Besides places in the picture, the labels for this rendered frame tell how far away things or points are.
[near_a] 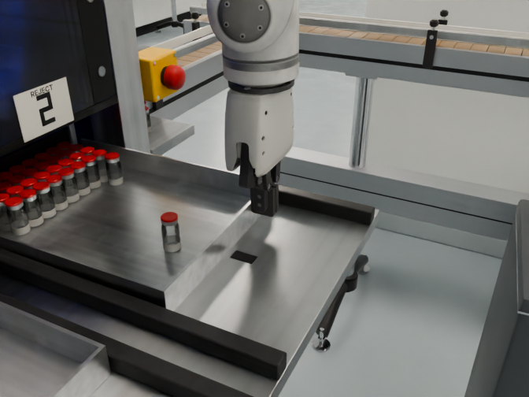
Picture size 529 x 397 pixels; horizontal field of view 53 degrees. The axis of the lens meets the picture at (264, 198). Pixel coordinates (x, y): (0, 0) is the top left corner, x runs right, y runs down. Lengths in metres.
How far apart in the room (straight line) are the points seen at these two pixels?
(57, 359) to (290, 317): 0.23
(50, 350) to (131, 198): 0.29
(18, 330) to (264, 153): 0.31
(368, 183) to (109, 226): 1.01
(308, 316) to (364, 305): 1.38
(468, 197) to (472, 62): 0.37
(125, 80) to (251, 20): 0.40
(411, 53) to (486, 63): 0.18
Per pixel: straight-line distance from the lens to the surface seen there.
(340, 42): 1.45
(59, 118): 0.75
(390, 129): 2.15
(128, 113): 0.86
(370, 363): 1.74
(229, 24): 0.48
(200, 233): 0.68
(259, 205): 0.66
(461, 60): 1.39
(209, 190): 0.78
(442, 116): 2.09
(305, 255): 0.64
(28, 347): 0.57
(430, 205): 1.57
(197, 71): 1.21
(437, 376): 1.76
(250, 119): 0.57
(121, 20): 0.83
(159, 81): 0.90
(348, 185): 1.61
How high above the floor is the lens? 1.26
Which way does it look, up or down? 30 degrees down
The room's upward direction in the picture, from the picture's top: straight up
